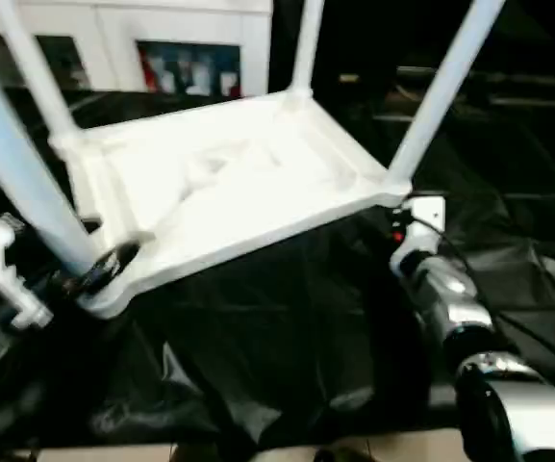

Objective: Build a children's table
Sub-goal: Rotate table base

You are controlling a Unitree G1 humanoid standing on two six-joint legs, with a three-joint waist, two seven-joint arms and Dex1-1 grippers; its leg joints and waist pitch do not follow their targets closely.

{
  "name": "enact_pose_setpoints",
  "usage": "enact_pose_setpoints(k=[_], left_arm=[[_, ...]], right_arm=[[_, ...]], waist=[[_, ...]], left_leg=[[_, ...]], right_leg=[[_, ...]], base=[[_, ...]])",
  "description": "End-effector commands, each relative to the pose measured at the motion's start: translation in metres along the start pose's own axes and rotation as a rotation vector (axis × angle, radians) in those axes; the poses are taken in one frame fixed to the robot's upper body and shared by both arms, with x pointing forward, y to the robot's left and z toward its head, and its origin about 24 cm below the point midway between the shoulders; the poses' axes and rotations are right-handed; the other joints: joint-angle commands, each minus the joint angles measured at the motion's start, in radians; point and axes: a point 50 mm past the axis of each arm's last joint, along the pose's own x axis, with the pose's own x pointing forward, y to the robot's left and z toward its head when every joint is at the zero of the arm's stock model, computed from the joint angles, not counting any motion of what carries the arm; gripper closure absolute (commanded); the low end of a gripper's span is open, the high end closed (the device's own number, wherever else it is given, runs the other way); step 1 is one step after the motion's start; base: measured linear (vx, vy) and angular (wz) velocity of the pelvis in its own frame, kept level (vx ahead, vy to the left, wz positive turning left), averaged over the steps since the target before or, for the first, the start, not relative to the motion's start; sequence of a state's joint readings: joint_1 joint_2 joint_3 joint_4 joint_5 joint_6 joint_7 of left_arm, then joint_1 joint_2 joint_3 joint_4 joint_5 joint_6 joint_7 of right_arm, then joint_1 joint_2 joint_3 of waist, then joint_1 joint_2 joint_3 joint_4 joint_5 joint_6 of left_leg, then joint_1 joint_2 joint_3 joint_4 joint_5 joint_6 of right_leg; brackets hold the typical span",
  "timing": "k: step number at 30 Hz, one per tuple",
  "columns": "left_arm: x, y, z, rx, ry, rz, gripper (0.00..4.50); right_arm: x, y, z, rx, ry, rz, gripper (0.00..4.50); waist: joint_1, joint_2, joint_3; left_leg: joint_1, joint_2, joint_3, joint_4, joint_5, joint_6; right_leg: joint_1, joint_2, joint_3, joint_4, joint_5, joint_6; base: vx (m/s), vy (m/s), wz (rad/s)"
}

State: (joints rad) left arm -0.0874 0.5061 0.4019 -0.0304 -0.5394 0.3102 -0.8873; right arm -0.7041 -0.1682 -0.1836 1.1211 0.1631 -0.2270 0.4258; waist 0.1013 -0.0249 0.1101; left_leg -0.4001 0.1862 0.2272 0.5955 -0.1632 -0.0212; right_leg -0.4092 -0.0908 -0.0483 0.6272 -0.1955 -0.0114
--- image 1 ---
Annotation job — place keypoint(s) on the small yellow label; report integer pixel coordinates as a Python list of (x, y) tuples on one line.
[(348, 77)]

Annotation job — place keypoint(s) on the white glass-door cabinet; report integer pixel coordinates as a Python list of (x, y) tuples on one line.
[(113, 19)]

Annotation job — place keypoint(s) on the long dark metal bar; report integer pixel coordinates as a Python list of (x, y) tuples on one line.
[(498, 77)]

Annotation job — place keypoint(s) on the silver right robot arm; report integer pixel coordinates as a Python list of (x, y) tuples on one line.
[(460, 293)]

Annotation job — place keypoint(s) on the white plastic table top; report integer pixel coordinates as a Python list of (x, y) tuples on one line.
[(234, 183)]

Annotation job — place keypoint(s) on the black shiny mat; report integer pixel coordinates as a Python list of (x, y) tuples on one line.
[(282, 337)]

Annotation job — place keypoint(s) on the black robot foot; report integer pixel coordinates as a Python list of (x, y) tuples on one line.
[(342, 454)]

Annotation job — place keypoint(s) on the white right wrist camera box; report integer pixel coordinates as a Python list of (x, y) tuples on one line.
[(428, 209)]

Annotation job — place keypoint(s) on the red bottle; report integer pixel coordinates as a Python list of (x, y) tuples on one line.
[(149, 72)]

